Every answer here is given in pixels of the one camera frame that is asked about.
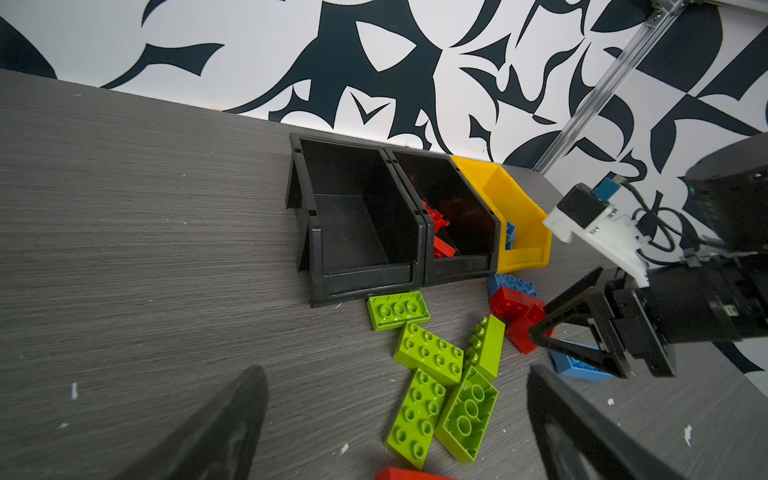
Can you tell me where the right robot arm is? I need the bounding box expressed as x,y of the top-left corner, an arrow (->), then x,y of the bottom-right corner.
528,134 -> 767,378

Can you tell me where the green lego upside down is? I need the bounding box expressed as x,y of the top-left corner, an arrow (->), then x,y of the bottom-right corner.
435,366 -> 499,464

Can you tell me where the blue lego small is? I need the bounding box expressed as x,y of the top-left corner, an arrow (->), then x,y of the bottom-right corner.
486,274 -> 538,298

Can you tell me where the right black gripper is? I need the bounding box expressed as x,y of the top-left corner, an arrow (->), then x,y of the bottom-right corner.
529,254 -> 767,379

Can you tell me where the green lego long lower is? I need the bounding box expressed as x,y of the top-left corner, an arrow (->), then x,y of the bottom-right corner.
384,368 -> 447,470

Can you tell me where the left black bin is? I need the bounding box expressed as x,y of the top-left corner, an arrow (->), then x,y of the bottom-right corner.
285,133 -> 427,307

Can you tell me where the red lego 2x4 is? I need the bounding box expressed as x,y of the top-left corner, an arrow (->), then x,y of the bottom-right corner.
489,287 -> 546,355

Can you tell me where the middle black bin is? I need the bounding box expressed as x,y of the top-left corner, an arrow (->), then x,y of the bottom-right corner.
385,147 -> 501,286

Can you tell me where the red lego cluster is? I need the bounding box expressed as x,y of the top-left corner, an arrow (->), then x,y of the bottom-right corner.
422,201 -> 450,234

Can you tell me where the red lego small left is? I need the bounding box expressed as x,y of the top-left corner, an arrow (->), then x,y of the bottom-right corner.
375,467 -> 454,480

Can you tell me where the blue lego stack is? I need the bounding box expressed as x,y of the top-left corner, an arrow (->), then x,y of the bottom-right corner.
549,351 -> 612,382

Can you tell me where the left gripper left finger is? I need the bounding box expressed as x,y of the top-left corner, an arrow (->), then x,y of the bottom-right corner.
115,365 -> 269,479

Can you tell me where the red arch lego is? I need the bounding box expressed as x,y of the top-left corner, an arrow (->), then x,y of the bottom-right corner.
433,235 -> 456,259

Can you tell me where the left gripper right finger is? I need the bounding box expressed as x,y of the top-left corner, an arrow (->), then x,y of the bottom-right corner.
527,365 -> 682,479

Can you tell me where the green lego on side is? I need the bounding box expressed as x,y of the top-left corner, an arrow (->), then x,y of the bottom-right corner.
465,315 -> 505,382

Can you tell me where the yellow bin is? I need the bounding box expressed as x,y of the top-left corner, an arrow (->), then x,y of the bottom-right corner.
451,156 -> 552,274

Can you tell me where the green lego 2x4 middle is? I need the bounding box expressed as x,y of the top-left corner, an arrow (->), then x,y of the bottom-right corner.
393,322 -> 464,387

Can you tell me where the black bin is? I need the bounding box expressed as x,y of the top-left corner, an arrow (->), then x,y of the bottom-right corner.
285,133 -> 427,307
385,147 -> 501,286

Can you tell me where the green lego flat top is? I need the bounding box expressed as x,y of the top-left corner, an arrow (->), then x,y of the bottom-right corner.
366,291 -> 431,332

